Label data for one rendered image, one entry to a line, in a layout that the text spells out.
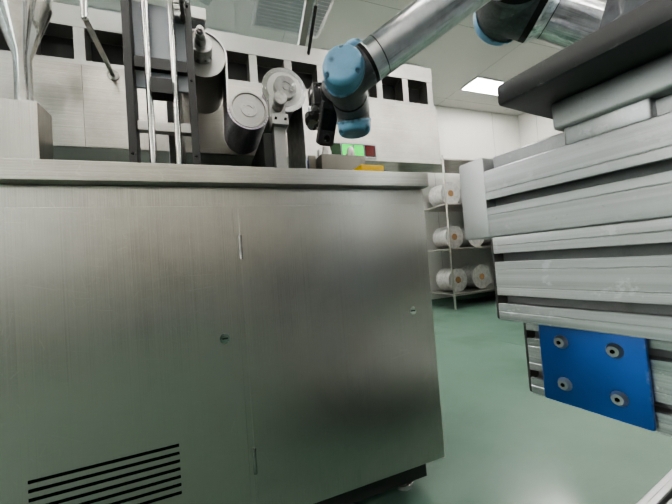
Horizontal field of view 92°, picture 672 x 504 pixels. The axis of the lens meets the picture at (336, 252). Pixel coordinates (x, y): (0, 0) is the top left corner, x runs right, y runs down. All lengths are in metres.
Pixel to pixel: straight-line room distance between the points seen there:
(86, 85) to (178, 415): 1.19
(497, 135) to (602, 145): 5.58
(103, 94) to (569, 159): 1.45
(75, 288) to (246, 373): 0.38
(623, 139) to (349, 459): 0.84
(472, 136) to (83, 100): 4.89
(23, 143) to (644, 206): 1.26
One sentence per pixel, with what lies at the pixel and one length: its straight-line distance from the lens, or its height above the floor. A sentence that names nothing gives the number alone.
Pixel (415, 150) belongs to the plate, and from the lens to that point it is 1.77.
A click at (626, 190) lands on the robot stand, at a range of 0.34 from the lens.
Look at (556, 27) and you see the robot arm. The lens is 0.91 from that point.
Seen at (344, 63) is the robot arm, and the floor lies 1.01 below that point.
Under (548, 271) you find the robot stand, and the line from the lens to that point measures 0.36.
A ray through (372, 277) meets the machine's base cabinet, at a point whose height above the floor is 0.62.
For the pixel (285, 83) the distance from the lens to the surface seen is 1.20.
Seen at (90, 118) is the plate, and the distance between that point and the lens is 1.52.
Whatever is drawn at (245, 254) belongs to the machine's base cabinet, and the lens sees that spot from 0.77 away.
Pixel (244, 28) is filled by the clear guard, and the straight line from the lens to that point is 1.71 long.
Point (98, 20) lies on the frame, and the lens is 1.69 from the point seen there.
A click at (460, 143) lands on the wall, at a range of 5.35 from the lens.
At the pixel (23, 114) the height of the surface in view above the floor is 1.13.
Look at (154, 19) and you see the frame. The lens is 1.15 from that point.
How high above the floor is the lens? 0.67
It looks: 2 degrees up
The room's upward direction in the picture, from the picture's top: 4 degrees counter-clockwise
